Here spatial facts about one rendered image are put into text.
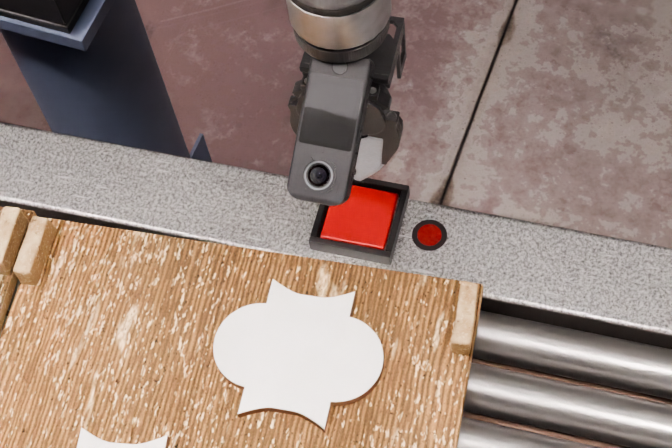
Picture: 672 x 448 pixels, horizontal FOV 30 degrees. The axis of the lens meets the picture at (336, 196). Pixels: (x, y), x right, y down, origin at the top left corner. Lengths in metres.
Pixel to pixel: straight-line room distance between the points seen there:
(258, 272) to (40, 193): 0.24
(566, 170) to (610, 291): 1.13
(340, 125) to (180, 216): 0.30
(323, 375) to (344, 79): 0.27
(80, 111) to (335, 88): 0.77
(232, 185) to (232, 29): 1.29
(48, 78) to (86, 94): 0.05
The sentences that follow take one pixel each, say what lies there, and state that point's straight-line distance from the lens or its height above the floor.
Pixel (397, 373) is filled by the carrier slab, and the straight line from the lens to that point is 1.07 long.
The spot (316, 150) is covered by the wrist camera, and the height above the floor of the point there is 1.15.
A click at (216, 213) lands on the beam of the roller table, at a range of 1.18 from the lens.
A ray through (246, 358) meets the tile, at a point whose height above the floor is 0.95.
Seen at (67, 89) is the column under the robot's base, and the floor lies 0.66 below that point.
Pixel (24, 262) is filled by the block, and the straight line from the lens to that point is 1.14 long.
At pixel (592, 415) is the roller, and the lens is 1.08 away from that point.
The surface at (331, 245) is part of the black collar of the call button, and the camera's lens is 1.13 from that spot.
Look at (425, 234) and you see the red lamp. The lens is 1.15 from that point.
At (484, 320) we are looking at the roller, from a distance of 1.10.
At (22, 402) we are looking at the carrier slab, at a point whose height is 0.94.
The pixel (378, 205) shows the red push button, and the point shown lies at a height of 0.93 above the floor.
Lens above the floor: 1.93
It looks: 60 degrees down
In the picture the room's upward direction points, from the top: 10 degrees counter-clockwise
